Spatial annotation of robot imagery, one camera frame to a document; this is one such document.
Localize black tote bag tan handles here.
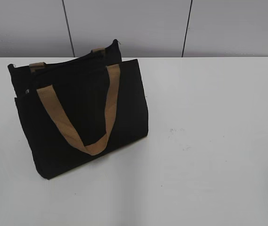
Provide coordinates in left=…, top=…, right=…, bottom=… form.
left=8, top=40, right=149, bottom=179

